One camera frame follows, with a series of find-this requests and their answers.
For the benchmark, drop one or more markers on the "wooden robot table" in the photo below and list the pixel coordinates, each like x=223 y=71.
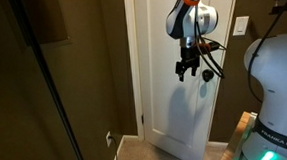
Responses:
x=232 y=144

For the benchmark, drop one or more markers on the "white light switch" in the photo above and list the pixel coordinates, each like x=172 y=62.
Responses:
x=240 y=25

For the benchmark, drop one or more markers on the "white wall outlet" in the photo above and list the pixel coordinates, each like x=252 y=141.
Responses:
x=108 y=139

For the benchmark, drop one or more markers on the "white door frame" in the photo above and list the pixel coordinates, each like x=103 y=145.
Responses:
x=132 y=57

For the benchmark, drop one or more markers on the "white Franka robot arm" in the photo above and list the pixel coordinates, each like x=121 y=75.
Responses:
x=280 y=81

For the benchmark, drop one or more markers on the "black floor lamp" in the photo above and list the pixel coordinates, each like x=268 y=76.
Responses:
x=50 y=85

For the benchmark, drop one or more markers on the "black door hinge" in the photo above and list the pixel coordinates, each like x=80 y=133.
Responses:
x=142 y=118

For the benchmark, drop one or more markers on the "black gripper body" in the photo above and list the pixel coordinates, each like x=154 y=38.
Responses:
x=189 y=58

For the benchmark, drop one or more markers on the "black round door knob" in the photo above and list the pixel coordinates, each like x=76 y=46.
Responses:
x=208 y=75

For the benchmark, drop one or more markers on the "white panel door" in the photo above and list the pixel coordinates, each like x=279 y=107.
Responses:
x=172 y=115

